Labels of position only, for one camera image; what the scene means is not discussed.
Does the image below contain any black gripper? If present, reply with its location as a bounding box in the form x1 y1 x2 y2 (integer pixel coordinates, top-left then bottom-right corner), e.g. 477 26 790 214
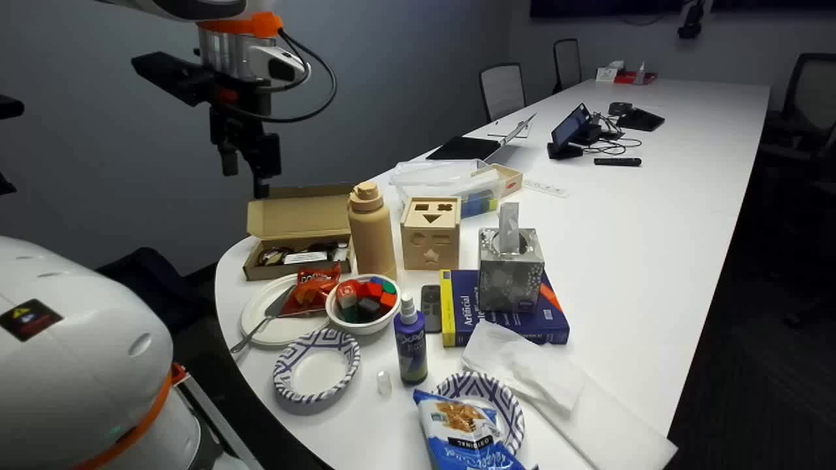
210 106 282 199

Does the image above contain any tan bottle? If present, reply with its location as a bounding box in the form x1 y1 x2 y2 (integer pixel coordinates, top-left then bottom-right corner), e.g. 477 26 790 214
349 179 397 277

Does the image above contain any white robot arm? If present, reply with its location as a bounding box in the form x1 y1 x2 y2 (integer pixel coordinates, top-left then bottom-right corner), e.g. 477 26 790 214
0 235 261 470

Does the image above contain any blue spray bottle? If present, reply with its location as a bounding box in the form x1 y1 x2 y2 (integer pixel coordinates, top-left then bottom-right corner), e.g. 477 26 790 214
396 294 430 383

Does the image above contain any open cardboard box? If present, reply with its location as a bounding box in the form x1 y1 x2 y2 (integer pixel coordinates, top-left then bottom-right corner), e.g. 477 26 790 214
244 184 351 282

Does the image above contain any red chip bag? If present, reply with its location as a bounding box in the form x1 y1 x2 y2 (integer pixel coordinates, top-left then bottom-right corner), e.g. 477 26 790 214
282 269 341 317

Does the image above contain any metal spatula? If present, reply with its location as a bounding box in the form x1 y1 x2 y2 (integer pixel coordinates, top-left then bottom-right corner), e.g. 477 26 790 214
227 289 291 355

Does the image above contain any white plate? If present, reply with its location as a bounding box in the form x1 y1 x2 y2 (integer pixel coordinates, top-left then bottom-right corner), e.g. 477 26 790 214
239 274 332 350

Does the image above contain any white bowl with coloured blocks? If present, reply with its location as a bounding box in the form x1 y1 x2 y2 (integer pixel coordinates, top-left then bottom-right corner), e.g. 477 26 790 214
328 274 401 337

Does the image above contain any wooden shape sorter cube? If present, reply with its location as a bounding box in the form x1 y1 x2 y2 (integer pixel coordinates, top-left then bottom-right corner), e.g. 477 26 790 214
401 195 461 269

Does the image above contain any blue patterned paper plate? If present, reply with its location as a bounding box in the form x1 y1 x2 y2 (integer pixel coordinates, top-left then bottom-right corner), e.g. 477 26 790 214
273 329 362 409

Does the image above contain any black phone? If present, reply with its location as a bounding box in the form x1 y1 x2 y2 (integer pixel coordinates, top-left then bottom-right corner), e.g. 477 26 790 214
422 283 443 333

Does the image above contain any black laptop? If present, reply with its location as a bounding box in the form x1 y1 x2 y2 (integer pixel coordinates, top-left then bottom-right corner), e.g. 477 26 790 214
432 118 530 158

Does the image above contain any clear plastic container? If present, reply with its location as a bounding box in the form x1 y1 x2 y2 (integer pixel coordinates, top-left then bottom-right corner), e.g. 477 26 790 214
391 158 522 216

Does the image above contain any blue book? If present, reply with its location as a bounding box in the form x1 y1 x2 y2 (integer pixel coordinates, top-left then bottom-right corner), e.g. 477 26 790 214
440 269 571 347

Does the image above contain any grey tissue box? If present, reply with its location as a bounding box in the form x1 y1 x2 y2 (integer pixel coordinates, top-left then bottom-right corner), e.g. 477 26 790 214
479 200 546 311

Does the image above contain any grey office chair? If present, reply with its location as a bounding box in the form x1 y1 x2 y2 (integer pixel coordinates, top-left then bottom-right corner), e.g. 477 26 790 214
479 63 526 119

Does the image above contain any blue snack bag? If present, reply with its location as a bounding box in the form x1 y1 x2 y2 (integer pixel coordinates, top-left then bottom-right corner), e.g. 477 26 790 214
413 389 526 470

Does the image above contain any tablet on stand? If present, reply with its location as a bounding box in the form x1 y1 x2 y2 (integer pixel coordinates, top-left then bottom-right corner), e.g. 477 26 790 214
546 105 602 158

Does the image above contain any black remote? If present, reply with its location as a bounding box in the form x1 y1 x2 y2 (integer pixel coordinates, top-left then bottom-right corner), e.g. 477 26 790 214
594 155 643 167

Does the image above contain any white napkin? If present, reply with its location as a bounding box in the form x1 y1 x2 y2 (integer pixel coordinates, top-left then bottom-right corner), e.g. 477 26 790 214
464 321 586 413

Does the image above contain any black chair right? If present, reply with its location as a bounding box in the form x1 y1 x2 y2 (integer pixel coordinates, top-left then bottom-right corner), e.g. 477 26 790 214
755 51 836 209

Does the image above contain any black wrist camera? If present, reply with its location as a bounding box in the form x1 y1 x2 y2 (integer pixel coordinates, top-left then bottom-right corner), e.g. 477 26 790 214
131 51 215 106

